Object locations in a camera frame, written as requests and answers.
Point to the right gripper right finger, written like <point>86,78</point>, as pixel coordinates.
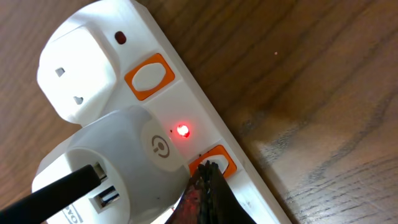
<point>223,207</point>

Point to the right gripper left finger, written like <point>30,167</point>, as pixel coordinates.
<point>193,205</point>

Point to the white power strip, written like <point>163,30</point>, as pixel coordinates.
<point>111,55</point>

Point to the white charger adapter plug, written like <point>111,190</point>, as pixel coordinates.
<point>144,174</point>

